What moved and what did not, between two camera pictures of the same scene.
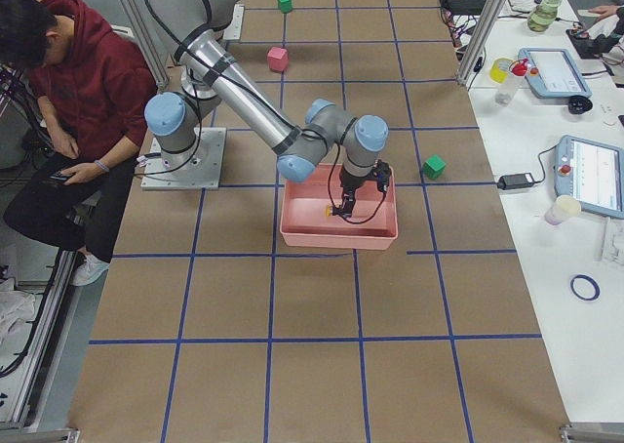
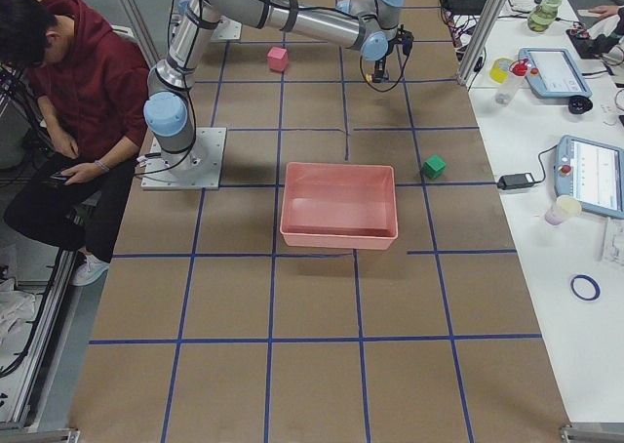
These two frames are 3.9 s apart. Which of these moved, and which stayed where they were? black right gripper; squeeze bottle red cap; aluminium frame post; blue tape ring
Moved: black right gripper
Stayed: squeeze bottle red cap; aluminium frame post; blue tape ring
